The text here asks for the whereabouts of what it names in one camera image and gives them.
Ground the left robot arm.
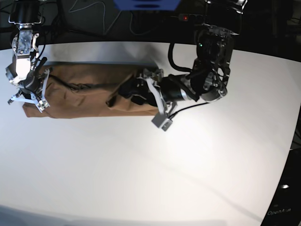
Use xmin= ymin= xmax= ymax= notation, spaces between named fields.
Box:
xmin=118 ymin=0 xmax=247 ymax=114

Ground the brown T-shirt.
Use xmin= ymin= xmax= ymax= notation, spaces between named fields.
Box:
xmin=23 ymin=63 xmax=158 ymax=119

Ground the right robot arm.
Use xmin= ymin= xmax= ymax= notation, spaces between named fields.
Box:
xmin=6 ymin=0 xmax=50 ymax=104

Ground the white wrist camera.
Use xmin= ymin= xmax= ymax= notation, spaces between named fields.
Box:
xmin=35 ymin=99 xmax=50 ymax=113
xmin=151 ymin=113 xmax=173 ymax=131

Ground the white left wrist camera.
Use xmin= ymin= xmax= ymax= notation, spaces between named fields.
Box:
xmin=151 ymin=113 xmax=173 ymax=131

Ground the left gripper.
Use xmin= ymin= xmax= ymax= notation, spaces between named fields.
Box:
xmin=119 ymin=69 xmax=188 ymax=111

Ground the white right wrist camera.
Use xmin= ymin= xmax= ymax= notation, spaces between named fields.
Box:
xmin=35 ymin=99 xmax=50 ymax=113

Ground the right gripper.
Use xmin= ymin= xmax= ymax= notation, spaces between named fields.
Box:
xmin=17 ymin=73 xmax=46 ymax=99

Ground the black power strip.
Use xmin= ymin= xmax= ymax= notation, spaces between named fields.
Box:
xmin=178 ymin=14 xmax=204 ymax=24

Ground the blue box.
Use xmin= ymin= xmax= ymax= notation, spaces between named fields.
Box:
xmin=114 ymin=0 xmax=181 ymax=11

